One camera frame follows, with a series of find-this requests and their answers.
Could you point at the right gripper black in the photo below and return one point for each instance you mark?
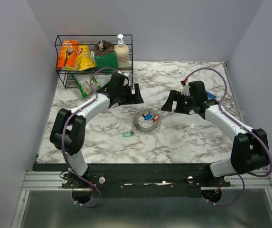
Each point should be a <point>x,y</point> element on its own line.
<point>175,96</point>

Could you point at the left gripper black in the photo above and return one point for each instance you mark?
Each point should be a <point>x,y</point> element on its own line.
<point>134,99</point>

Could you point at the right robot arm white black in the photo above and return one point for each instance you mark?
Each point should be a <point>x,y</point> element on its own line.
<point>249,151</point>

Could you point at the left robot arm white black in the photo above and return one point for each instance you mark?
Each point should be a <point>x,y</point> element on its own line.
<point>68,132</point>

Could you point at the blue key tag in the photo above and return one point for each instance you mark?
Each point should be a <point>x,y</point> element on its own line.
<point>147,115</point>

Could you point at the red key tag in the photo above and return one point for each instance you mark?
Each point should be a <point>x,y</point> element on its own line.
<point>156,117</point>

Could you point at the blue green small box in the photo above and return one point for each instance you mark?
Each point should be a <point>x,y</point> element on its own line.
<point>210,96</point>

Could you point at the green key tag with key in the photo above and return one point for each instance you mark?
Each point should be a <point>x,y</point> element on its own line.
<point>129,133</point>

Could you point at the green white snack bag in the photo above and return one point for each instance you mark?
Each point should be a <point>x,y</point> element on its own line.
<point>83,83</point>

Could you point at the beige soap pump bottle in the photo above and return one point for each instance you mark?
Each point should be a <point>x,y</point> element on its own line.
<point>122,52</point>

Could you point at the green and brown bag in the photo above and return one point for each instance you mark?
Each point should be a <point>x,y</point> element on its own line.
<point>103,55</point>

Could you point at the yellow chips bag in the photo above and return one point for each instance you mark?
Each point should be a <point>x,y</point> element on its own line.
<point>83,60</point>

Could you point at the orange razor package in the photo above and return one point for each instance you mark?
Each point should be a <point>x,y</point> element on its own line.
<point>67,54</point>

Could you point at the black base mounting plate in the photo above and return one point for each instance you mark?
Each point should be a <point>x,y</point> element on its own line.
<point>145,181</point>

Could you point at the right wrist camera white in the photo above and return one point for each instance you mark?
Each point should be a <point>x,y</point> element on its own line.
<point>185,89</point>

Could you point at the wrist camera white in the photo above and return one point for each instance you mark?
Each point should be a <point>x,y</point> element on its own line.
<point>185,89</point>
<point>128,81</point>

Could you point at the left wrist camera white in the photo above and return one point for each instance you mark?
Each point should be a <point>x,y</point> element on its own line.
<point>128,81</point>

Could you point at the black wire shelf rack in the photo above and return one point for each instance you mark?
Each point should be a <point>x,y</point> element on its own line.
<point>66,76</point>

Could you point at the aluminium rail frame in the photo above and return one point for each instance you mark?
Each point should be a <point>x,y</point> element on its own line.
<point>51,180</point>

